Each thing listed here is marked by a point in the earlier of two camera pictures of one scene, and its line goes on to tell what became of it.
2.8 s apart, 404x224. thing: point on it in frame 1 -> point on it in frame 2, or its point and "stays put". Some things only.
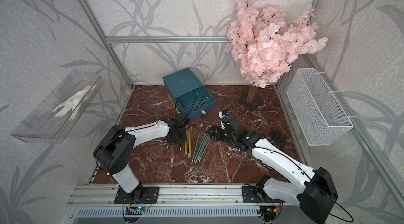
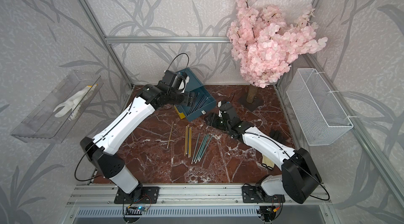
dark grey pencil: [203, 103] stays put
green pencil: [195, 149] stays put
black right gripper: [214, 134] -> [212, 119]
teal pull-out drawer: [196, 103] stays put
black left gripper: [172, 142] -> [189, 99]
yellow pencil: [187, 141] stays put
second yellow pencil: [190, 142] stays put
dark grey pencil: [193, 104] -> [200, 102]
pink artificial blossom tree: [264, 43] stays put
